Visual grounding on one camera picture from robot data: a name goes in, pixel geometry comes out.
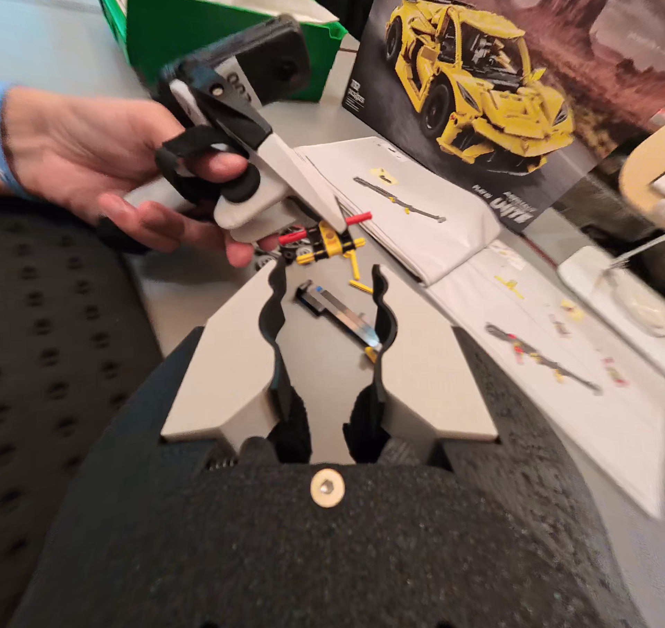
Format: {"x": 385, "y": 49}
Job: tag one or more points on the person's left hand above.
{"x": 78, "y": 139}

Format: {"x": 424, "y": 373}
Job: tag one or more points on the dark box with yellow car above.
{"x": 493, "y": 67}

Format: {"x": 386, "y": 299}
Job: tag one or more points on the blue wristband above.
{"x": 2, "y": 178}

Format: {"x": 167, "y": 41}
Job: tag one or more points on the yellow axle rod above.
{"x": 355, "y": 265}
{"x": 360, "y": 286}

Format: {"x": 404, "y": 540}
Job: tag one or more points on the black connector with red pin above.
{"x": 292, "y": 237}

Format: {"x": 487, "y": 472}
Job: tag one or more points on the long grey black beam assembly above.
{"x": 337, "y": 311}

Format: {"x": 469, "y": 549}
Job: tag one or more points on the pile of dark beams and wheels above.
{"x": 265, "y": 259}

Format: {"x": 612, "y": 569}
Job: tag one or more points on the red pin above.
{"x": 358, "y": 218}

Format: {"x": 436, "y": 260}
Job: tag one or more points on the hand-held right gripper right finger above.
{"x": 436, "y": 378}

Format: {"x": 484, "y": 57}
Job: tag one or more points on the yellow connector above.
{"x": 330, "y": 235}

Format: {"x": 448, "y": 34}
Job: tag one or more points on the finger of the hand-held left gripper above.
{"x": 291, "y": 171}

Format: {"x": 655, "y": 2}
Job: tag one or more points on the small black connector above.
{"x": 347, "y": 241}

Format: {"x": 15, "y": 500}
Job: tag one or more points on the white metal stand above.
{"x": 597, "y": 285}

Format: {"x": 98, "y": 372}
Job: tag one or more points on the green bin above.
{"x": 171, "y": 30}

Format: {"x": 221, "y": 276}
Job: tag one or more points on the open instruction booklet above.
{"x": 441, "y": 212}

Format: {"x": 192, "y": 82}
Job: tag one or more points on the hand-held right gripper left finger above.
{"x": 228, "y": 373}

